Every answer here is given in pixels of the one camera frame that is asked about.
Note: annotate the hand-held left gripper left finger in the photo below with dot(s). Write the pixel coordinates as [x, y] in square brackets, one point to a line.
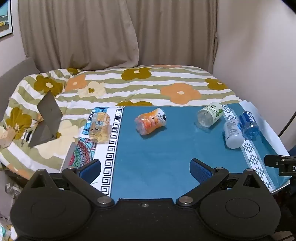
[91, 168]

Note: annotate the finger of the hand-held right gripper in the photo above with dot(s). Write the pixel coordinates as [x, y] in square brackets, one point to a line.
[271, 160]

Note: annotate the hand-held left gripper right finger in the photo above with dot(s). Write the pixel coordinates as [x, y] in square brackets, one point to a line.
[199, 172]

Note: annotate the blue patterned table cloth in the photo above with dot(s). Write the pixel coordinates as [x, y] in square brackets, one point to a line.
[161, 157]

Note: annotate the clear yellow plastic bottle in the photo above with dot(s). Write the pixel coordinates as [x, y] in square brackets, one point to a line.
[100, 127]

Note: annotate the blue plastic bottle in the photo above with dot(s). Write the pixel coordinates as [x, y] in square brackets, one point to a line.
[248, 125]

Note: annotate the white plastic bottle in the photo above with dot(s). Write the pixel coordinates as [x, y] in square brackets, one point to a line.
[233, 134]

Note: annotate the green label clear bottle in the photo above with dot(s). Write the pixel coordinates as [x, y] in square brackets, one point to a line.
[209, 115]

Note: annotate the orange label plastic bottle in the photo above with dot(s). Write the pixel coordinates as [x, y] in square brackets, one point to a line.
[150, 121]

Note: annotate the tan crumpled paper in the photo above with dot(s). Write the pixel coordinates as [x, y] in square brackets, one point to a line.
[6, 138]

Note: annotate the floral striped blanket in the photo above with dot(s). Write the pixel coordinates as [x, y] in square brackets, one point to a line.
[138, 88]

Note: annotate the grey headboard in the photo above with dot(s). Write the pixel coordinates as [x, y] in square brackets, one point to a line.
[16, 74]

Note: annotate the beige curtain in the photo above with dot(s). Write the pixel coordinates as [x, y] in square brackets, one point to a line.
[104, 32]

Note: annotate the wall poster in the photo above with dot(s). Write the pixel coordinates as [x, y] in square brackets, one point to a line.
[4, 20]

